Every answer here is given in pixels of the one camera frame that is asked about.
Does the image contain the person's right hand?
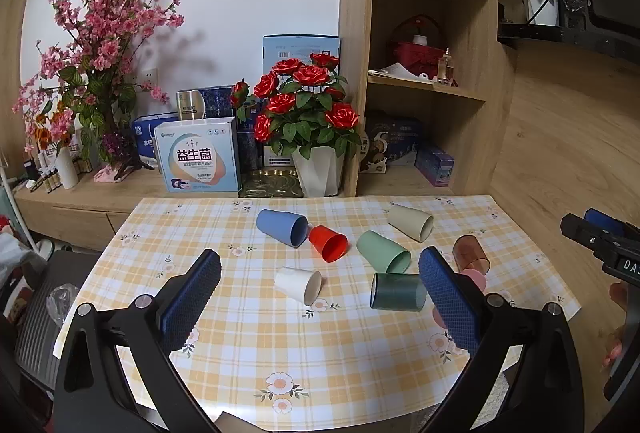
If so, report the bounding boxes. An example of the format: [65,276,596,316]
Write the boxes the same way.
[602,281,628,368]

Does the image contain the tall light blue box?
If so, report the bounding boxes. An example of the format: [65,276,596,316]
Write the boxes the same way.
[262,34,340,74]

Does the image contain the blue white bag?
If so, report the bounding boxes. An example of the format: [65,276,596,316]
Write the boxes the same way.
[132,112,179,167]

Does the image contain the small white bottle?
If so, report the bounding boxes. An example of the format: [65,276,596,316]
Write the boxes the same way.
[55,147,78,189]

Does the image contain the black chair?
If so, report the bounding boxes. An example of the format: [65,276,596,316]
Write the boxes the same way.
[14,250,99,392]

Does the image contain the white faceted vase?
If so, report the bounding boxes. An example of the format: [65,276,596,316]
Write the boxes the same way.
[293,146,345,198]

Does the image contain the white blue probiotic box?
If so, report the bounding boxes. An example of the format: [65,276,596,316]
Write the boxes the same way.
[154,116,241,194]

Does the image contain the purple small box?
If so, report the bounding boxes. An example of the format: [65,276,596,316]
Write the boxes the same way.
[416,147,454,187]

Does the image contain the wooden shelf unit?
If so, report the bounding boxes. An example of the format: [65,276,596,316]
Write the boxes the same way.
[338,0,513,196]

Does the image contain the white cookie box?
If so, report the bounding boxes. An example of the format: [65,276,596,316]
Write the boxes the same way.
[360,111,392,174]

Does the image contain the pink blossom branch arrangement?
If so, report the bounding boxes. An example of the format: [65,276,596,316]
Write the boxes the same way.
[12,0,184,166]

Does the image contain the brown transparent cup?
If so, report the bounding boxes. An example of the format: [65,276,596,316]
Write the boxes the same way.
[452,235,490,275]

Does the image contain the glass perfume bottle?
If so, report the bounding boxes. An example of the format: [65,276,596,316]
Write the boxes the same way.
[436,48,454,85]

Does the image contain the pink plastic cup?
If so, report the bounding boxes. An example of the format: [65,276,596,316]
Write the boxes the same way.
[432,268,487,329]

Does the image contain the red basket on shelf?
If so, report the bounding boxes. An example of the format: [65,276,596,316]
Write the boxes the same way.
[388,15,446,78]

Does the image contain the small white cup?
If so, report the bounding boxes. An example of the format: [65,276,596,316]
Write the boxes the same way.
[274,267,322,306]

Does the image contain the beige plastic cup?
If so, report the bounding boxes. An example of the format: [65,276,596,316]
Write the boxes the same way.
[387,204,434,242]

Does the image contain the red plastic cup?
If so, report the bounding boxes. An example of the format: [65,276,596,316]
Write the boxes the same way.
[309,225,348,263]

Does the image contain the green plastic cup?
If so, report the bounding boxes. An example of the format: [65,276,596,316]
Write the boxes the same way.
[357,231,411,274]

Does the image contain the red rose bouquet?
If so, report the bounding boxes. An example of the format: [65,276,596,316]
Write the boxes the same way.
[230,50,361,159]

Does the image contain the green patterned tray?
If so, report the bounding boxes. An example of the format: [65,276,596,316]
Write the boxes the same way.
[239,168,304,198]

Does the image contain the low wooden sideboard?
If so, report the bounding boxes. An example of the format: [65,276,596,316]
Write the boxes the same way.
[14,170,167,251]

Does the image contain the teal transparent cup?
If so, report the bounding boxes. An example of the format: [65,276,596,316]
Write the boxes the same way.
[370,273,426,312]

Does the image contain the dark blue snack box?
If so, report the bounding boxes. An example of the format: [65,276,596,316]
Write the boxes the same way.
[386,116,421,166]

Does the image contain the blue plastic cup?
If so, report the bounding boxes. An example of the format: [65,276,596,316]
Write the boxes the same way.
[256,208,309,248]

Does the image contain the yellow plaid floral tablecloth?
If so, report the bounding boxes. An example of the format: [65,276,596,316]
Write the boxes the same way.
[52,194,583,432]

